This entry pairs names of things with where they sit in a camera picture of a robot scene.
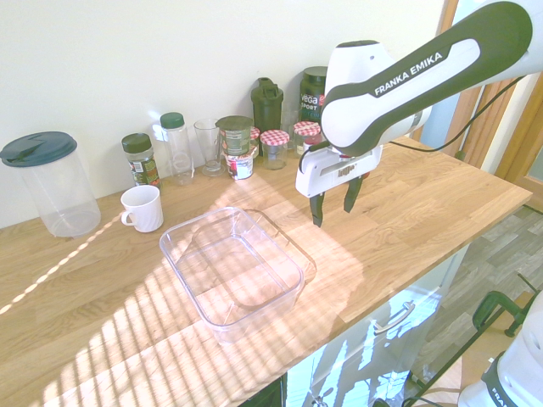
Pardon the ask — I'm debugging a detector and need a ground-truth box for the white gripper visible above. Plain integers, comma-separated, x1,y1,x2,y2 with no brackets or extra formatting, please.
295,142,385,229

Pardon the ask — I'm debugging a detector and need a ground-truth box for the clear plastic container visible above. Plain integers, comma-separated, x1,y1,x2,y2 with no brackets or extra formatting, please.
159,206,306,345

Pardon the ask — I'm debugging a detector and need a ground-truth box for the white yogurt cup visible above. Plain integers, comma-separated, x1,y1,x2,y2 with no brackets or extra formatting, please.
223,146,258,181

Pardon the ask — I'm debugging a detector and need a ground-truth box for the dark protein powder tub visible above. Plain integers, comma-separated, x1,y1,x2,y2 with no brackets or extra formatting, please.
299,66,330,125

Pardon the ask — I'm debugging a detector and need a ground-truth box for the black shaker bottle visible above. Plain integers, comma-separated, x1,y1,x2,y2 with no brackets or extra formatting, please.
249,77,284,133

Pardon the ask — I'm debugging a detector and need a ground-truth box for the green yogurt cup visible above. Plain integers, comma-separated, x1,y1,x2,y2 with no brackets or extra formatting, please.
216,115,255,157

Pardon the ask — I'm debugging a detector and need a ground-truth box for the tall clear drinking glass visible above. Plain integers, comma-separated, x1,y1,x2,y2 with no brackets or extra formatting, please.
193,119,226,178

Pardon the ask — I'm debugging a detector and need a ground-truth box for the white kitchen cabinet front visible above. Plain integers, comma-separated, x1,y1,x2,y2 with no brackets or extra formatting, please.
286,249,470,407

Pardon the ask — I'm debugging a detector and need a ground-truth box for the clear bottle green cap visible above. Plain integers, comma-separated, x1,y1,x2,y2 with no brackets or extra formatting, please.
160,111,195,187

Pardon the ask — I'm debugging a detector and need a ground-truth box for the dark green clamp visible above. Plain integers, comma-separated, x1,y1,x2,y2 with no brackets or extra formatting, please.
473,290,532,338

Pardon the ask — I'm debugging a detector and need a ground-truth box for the white ceramic mug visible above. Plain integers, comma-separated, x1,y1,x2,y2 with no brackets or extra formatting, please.
120,184,165,233

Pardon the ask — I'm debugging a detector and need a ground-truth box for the spice jar dark lid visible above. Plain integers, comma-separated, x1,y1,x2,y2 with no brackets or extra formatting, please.
120,132,162,190

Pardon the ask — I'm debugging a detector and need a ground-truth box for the clear pitcher dark teal lid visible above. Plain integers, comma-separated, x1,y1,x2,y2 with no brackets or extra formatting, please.
0,131,102,238

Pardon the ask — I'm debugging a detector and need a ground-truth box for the metal drawer handle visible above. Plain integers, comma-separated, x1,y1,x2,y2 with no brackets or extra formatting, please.
372,299,416,336

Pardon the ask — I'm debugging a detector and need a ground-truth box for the wooden door frame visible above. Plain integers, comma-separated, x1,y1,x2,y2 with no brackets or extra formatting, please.
434,0,543,184

